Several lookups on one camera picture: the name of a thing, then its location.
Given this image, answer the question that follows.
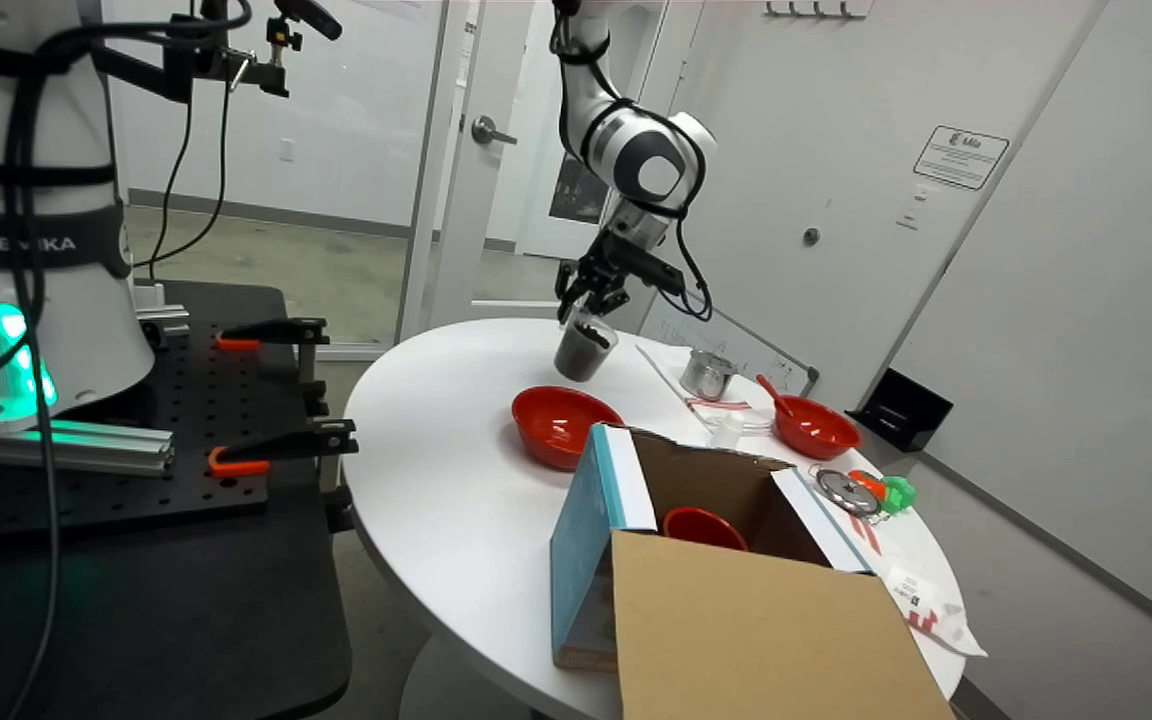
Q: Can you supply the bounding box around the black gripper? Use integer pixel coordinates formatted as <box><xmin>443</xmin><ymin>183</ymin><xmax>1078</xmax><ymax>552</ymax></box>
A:
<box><xmin>550</xmin><ymin>226</ymin><xmax>688</xmax><ymax>333</ymax></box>

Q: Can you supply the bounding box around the red plastic bowl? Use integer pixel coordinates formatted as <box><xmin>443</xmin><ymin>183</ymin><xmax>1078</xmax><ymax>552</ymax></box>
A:
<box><xmin>508</xmin><ymin>380</ymin><xmax>628</xmax><ymax>471</ymax></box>
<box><xmin>752</xmin><ymin>372</ymin><xmax>865</xmax><ymax>463</ymax></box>

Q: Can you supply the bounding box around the small silver metal pot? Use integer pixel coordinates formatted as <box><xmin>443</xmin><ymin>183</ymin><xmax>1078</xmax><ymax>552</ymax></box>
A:
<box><xmin>677</xmin><ymin>349</ymin><xmax>741</xmax><ymax>406</ymax></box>

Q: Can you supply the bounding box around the white door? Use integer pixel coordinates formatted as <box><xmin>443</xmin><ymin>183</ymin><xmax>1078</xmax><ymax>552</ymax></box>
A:
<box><xmin>391</xmin><ymin>0</ymin><xmax>569</xmax><ymax>346</ymax></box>

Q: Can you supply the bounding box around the small grey-framed whiteboard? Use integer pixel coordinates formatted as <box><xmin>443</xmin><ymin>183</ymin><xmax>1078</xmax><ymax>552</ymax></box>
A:
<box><xmin>634</xmin><ymin>274</ymin><xmax>825</xmax><ymax>402</ymax></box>

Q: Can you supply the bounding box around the small metal dish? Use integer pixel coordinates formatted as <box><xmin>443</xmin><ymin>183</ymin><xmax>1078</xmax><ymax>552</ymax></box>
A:
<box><xmin>810</xmin><ymin>463</ymin><xmax>883</xmax><ymax>521</ymax></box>

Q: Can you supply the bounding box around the open black case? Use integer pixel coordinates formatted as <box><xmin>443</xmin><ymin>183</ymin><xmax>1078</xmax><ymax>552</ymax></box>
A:
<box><xmin>853</xmin><ymin>364</ymin><xmax>954</xmax><ymax>455</ymax></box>

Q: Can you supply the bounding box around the orange and green toy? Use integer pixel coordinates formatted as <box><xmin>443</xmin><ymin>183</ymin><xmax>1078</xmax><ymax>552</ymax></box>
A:
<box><xmin>854</xmin><ymin>470</ymin><xmax>921</xmax><ymax>521</ymax></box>

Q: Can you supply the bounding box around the blue printed cardboard box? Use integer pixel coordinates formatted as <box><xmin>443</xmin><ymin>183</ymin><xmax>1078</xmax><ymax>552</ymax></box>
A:
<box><xmin>549</xmin><ymin>420</ymin><xmax>959</xmax><ymax>720</ymax></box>

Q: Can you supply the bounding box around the crumpled white plastic bag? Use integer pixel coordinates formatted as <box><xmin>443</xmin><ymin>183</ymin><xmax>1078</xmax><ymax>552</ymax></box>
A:
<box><xmin>807</xmin><ymin>493</ymin><xmax>990</xmax><ymax>663</ymax></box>

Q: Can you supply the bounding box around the black breadboard table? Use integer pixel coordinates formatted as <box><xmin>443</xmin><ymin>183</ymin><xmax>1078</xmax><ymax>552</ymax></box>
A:
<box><xmin>0</xmin><ymin>276</ymin><xmax>357</xmax><ymax>720</ymax></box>

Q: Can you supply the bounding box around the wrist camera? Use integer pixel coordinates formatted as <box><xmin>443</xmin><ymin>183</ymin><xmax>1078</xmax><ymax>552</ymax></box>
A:
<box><xmin>598</xmin><ymin>234</ymin><xmax>688</xmax><ymax>291</ymax></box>

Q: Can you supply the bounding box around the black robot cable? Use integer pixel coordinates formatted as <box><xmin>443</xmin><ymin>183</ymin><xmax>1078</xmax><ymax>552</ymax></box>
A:
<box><xmin>549</xmin><ymin>0</ymin><xmax>718</xmax><ymax>327</ymax></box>

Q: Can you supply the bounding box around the metal door handle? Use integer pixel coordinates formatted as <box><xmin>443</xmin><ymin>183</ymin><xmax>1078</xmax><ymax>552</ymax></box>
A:
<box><xmin>467</xmin><ymin>114</ymin><xmax>521</xmax><ymax>154</ymax></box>

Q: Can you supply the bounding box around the black clamp orange handle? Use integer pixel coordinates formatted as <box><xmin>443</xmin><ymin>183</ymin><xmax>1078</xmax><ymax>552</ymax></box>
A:
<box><xmin>203</xmin><ymin>416</ymin><xmax>363</xmax><ymax>489</ymax></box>
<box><xmin>208</xmin><ymin>311</ymin><xmax>336</xmax><ymax>364</ymax></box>

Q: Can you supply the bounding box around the white switch plate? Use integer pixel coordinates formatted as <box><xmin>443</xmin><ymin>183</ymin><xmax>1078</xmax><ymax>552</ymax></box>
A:
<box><xmin>762</xmin><ymin>0</ymin><xmax>872</xmax><ymax>26</ymax></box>

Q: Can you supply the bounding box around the white paper wall sign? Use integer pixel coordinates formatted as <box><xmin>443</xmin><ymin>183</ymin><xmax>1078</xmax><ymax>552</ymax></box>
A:
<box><xmin>910</xmin><ymin>119</ymin><xmax>1016</xmax><ymax>196</ymax></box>

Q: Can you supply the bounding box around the thin black cable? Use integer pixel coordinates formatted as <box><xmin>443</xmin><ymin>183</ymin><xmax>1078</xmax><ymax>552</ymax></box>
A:
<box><xmin>130</xmin><ymin>54</ymin><xmax>239</xmax><ymax>276</ymax></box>

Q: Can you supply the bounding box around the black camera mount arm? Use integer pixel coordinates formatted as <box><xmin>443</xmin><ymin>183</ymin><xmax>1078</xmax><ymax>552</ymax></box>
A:
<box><xmin>153</xmin><ymin>0</ymin><xmax>347</xmax><ymax>102</ymax></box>

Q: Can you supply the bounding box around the aluminium profile rail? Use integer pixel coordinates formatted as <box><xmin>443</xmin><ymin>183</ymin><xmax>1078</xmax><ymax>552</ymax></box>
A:
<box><xmin>0</xmin><ymin>413</ymin><xmax>181</xmax><ymax>479</ymax></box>

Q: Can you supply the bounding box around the thick black cable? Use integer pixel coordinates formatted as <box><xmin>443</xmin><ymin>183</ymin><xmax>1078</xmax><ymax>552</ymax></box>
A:
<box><xmin>0</xmin><ymin>26</ymin><xmax>119</xmax><ymax>720</ymax></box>

